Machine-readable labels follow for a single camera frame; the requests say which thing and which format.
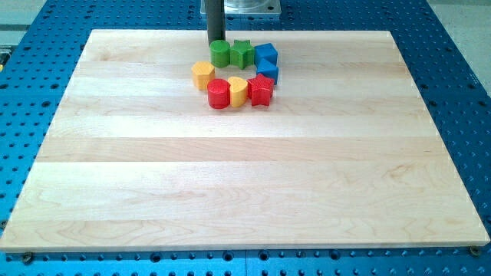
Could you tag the red star block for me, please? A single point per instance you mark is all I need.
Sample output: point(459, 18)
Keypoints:
point(260, 90)

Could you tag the blue triangle block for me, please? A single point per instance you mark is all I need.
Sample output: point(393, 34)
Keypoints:
point(268, 69)

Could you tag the green star block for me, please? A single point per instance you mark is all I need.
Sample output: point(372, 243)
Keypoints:
point(242, 54)

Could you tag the yellow heart block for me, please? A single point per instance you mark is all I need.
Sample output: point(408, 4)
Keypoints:
point(238, 91)

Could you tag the red cylinder block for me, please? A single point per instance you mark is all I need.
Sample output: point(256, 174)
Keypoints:
point(218, 93)

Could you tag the yellow pentagon block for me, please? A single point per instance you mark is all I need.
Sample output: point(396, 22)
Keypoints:
point(203, 72)

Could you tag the blue cube block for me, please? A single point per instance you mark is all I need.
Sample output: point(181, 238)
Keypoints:
point(267, 52)

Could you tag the green cylinder block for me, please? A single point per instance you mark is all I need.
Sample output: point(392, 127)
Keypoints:
point(220, 53)

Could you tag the light wooden board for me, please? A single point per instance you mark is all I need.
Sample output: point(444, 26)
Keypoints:
point(346, 154)

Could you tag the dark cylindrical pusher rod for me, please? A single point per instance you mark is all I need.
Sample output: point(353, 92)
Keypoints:
point(215, 20)

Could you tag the blue perforated table plate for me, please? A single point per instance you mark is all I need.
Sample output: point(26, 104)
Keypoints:
point(40, 67)

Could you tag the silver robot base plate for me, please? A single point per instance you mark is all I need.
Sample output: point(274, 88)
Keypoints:
point(253, 7)

